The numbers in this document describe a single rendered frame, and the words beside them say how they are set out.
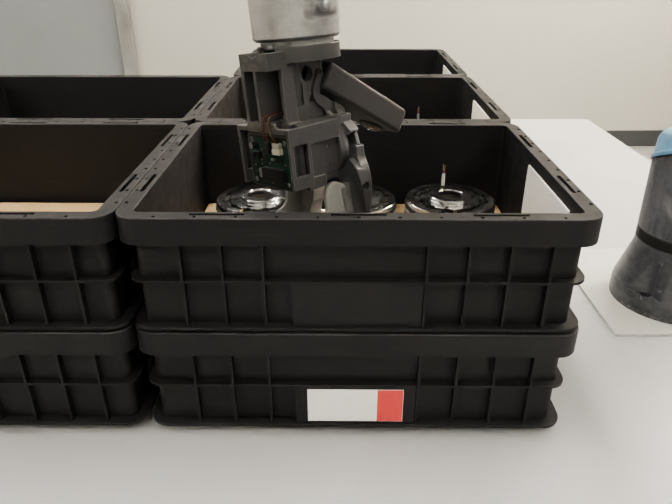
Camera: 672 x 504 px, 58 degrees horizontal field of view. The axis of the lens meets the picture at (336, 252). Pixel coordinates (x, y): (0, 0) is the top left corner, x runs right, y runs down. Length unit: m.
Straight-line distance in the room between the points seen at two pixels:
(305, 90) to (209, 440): 0.34
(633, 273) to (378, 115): 0.43
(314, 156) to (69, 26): 3.51
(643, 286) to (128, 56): 3.38
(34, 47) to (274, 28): 3.61
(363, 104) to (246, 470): 0.35
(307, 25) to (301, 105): 0.07
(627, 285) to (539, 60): 3.14
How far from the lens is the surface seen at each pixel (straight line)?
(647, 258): 0.85
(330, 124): 0.52
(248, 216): 0.49
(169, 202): 0.62
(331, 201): 0.54
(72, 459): 0.64
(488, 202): 0.71
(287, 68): 0.51
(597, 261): 0.98
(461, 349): 0.55
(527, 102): 3.97
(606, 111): 4.16
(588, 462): 0.63
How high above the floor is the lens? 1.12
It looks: 27 degrees down
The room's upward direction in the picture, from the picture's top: straight up
